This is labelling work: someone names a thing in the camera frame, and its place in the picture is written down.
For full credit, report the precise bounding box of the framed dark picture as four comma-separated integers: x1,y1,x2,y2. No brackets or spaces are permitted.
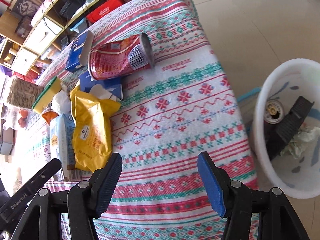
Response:
9,0,43,18

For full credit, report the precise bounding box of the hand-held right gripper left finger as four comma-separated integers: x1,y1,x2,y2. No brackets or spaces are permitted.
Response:
19,152,123,240

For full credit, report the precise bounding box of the orange wrapper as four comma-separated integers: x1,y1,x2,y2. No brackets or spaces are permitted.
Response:
42,110,59,125

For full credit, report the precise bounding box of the torn blue cardboard box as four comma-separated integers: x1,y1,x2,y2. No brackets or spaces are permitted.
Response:
79,70,123,101

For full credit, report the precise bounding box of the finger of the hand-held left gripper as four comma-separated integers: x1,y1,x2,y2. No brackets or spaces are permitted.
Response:
0,159,62,224

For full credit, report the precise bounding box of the crumpled pale plastic wrap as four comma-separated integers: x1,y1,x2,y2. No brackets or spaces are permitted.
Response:
281,126,320,159

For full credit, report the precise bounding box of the white tissue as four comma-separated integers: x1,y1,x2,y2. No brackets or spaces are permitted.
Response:
51,90,73,114

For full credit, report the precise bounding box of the light blue plastic container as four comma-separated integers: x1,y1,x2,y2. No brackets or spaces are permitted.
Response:
70,17,87,32

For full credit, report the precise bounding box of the wooden open shelf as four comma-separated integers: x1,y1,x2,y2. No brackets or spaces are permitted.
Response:
0,11,23,68

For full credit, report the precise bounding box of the white plastic bin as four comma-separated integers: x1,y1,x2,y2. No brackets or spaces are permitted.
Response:
251,59,320,198

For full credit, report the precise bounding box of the crushed red paper cup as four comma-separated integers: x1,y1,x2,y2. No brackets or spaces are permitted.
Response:
87,33,155,81

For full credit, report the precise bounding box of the black plastic tray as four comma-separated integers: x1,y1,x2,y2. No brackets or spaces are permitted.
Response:
265,96,315,161

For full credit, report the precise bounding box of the red green patterned tablecloth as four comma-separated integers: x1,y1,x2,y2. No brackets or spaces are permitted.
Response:
0,0,259,240

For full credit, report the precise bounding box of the white milk carton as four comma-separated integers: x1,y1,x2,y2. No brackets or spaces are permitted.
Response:
50,113,82,181

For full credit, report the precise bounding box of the wooden white drawer cabinet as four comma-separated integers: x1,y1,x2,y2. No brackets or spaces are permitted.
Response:
0,0,155,63

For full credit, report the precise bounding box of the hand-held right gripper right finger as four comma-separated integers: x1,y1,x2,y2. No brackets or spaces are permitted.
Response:
197,151,310,240

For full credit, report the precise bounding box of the yellow green sponge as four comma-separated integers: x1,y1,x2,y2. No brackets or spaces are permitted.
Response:
32,76,62,115

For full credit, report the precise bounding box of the yellow snack bag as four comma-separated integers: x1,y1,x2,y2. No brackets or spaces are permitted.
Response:
70,86,121,172

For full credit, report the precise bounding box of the red gift box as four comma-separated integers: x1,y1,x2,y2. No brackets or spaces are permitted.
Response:
86,0,125,23

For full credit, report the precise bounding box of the clear jar of eggs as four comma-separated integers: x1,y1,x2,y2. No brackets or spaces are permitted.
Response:
1,105,34,133

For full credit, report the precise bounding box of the black electronic box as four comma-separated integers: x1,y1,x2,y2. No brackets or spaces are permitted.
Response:
59,0,88,18

